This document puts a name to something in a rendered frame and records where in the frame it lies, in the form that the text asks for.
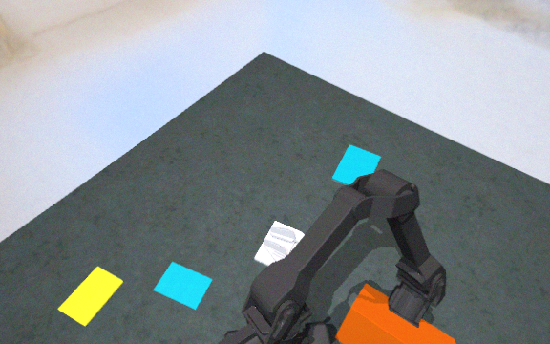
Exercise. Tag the cyan flat rectangular patch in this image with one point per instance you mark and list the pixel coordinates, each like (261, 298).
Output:
(183, 285)

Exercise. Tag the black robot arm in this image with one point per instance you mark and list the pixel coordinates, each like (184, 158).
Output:
(275, 306)

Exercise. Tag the yellow flat plate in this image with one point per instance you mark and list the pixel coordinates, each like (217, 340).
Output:
(89, 298)

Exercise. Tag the cyan flat square plate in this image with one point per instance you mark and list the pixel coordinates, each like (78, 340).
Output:
(356, 162)

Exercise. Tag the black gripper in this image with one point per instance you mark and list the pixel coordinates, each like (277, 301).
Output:
(312, 333)

